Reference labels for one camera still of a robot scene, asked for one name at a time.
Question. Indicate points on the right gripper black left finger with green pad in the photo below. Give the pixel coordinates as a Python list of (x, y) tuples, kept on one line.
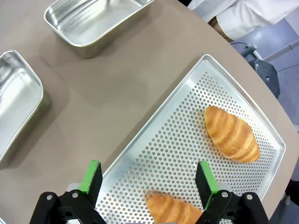
[(91, 182)]

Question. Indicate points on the golden croissant bread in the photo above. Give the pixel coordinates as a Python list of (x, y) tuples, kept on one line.
[(170, 210), (231, 135)]

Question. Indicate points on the grey metal table foot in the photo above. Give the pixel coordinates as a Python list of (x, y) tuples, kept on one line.
[(266, 77)]

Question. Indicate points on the stainless steel rectangular container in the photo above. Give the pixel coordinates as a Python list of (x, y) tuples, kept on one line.
[(18, 100), (93, 25)]

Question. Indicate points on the perforated aluminium baking tray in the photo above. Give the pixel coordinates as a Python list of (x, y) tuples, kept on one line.
[(168, 144)]

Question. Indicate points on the person in white coat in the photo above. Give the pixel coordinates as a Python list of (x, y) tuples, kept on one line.
[(245, 16)]

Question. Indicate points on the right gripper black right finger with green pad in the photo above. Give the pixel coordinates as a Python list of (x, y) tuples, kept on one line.
[(205, 184)]

